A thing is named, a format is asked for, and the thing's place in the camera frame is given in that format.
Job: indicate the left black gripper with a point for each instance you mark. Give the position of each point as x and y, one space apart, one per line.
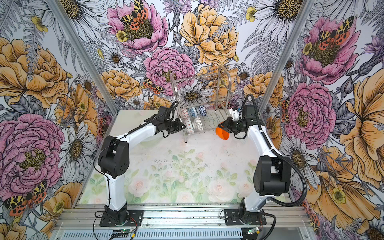
178 127

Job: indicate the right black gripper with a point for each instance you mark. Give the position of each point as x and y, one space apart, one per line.
227 124

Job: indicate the orange plastic bowl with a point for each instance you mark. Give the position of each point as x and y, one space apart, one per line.
222 134

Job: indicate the dark blue patterned bowl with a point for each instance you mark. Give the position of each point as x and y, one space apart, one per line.
185 114

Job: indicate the blue floral bowl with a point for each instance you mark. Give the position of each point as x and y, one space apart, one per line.
193 112

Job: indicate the silver wire dish rack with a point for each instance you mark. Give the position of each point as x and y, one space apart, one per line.
213 88

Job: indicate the green patterned bowl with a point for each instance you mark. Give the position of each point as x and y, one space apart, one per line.
189 126

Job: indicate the white black lattice bowl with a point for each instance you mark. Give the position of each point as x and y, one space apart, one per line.
198 124

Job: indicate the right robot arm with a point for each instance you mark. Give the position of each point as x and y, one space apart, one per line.
271 177

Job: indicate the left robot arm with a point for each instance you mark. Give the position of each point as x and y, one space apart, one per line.
114 160

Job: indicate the green circuit board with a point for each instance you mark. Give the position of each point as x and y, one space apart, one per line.
254 230

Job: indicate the right aluminium corner post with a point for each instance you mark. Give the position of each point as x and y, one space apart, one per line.
291 40

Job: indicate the aluminium corner post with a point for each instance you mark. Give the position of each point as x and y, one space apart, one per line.
291 40
70 32

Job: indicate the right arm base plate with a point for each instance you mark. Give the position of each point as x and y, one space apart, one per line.
236 217

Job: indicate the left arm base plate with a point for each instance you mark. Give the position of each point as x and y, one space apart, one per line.
131 218

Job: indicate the aluminium front rail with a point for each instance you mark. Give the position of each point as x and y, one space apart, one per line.
183 222

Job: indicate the left aluminium corner post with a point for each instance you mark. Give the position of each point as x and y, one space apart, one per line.
70 32

